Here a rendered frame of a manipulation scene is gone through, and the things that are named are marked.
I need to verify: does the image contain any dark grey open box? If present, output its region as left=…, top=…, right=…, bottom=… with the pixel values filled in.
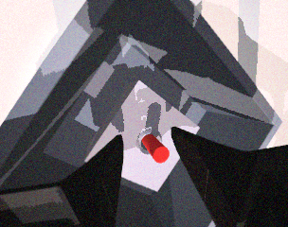
left=0, top=0, right=282, bottom=227

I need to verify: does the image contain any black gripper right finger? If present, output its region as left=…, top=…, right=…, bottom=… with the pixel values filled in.
left=171, top=127, right=288, bottom=227

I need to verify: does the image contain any white flat plate with hole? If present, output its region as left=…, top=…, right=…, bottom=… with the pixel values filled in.
left=85, top=80, right=200, bottom=191

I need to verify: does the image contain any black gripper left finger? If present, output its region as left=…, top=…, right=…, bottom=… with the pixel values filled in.
left=0, top=134, right=123, bottom=227

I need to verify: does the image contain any red peg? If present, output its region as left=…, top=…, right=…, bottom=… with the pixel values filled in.
left=141, top=134, right=170, bottom=163

